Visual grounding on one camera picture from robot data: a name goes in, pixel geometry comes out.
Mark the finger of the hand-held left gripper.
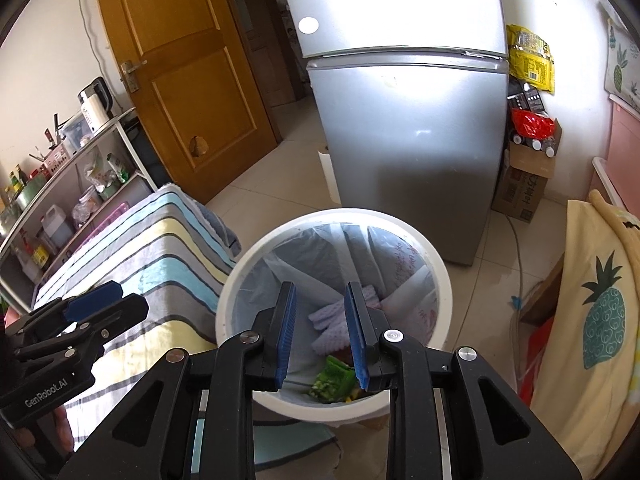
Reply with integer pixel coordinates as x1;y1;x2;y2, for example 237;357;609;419
7;281;124;333
14;292;150;368

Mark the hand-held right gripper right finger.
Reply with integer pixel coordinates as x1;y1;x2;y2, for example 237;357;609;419
344;281;584;480

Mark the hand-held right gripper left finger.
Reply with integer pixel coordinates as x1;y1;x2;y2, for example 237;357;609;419
57;281;297;480

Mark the green snack wrapper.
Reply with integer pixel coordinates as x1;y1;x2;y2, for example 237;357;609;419
310;355;356;404

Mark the white round bin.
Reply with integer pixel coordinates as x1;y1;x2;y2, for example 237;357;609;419
216;206;454;429

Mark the person's left hand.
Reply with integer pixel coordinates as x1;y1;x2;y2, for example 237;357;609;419
52;404;76;455

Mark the white quilted paper towel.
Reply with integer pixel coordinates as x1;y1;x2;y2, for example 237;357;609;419
308;284;384;357

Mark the striped blanket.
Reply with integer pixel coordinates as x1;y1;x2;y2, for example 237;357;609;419
32;183;342;480

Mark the white plastic jug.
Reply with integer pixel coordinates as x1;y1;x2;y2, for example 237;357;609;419
40;205;76;249

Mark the white metal shelf rack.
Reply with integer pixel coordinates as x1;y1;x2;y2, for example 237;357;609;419
0;106;157;312

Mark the brown cardboard board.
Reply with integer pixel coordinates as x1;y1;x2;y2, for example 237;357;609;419
519;254;567;327

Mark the white electric kettle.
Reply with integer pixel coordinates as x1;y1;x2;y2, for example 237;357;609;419
77;76;115;134

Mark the silver refrigerator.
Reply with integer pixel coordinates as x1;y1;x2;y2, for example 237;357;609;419
274;0;512;267

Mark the cardboard box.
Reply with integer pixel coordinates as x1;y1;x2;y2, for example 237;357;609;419
492;117;564;224

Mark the yellow pineapple blanket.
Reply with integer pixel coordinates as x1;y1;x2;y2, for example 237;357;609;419
529;188;640;479

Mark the brown wooden door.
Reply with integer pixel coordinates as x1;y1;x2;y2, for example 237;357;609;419
92;0;279;206

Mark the small red bag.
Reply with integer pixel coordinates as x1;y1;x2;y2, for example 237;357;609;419
510;109;556;142

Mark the pink cabinet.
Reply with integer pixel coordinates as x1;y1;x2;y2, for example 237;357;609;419
592;92;640;212

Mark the yellow packet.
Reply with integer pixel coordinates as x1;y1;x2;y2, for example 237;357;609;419
505;24;556;95

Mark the white pineapple print cloth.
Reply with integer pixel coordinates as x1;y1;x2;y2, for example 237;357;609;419
602;16;640;109

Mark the floor cable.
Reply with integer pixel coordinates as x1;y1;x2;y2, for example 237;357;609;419
504;210;527;312

